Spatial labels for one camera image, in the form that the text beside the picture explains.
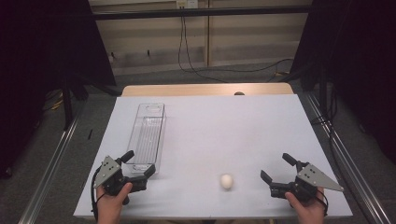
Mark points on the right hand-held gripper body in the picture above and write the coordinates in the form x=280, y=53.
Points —
x=311, y=179

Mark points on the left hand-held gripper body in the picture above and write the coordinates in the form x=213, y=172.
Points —
x=109, y=174

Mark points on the clear plastic container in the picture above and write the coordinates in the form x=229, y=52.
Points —
x=149, y=133

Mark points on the white egg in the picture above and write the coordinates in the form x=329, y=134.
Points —
x=226, y=181

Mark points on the person's left hand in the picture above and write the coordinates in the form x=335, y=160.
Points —
x=110, y=202

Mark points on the person's right hand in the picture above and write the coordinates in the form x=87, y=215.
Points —
x=308, y=207

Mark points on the small black floor item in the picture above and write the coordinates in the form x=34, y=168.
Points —
x=90, y=134

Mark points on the black metal stand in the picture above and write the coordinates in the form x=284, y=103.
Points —
x=67, y=102

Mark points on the small dark round object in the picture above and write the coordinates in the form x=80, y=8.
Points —
x=239, y=93

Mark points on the large black curtain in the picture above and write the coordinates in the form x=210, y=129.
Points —
x=37, y=62
x=361, y=62

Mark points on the black horizontal bar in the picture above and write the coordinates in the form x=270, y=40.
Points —
x=199, y=12

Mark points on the metal floor rail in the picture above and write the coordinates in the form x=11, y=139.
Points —
x=348, y=161
x=46, y=177

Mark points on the white wall power outlet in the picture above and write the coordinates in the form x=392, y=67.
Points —
x=187, y=3

